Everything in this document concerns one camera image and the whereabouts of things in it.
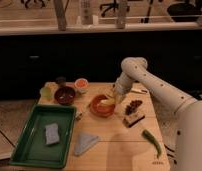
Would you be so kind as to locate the dark maroon bowl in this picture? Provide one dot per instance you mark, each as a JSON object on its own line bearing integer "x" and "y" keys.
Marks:
{"x": 65, "y": 95}

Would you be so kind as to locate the white knife utensil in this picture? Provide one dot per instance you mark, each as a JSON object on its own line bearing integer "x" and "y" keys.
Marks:
{"x": 141, "y": 91}

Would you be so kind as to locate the grey sponge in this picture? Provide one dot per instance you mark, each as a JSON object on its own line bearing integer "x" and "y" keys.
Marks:
{"x": 51, "y": 134}

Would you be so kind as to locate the green pepper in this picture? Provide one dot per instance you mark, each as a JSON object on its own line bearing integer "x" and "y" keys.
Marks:
{"x": 150, "y": 138}

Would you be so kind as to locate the bunch of dark grapes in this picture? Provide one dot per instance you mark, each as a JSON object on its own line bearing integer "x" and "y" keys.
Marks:
{"x": 132, "y": 106}

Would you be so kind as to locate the small dark cup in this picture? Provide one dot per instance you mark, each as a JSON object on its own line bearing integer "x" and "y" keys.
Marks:
{"x": 61, "y": 81}

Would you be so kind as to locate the small metal utensil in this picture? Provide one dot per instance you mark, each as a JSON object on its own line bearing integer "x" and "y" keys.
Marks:
{"x": 80, "y": 113}

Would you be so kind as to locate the green cup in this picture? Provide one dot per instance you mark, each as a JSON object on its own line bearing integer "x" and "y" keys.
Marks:
{"x": 46, "y": 93}

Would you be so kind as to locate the green plastic tray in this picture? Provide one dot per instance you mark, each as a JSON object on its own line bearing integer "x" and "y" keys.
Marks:
{"x": 32, "y": 150}

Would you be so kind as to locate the yellow banana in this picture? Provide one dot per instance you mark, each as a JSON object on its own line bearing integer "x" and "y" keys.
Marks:
{"x": 107, "y": 102}

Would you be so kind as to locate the small orange cup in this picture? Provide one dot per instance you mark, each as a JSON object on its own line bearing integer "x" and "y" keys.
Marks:
{"x": 81, "y": 85}

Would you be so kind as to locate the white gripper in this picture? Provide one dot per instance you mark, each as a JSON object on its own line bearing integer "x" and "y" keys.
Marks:
{"x": 123, "y": 86}

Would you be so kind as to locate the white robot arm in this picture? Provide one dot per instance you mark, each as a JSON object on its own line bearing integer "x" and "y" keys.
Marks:
{"x": 189, "y": 138}

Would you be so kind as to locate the red bowl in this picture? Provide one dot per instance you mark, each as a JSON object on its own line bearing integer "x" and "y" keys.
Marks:
{"x": 99, "y": 109}

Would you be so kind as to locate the grey folded cloth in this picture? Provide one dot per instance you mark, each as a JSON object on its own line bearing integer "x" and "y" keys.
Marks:
{"x": 84, "y": 142}

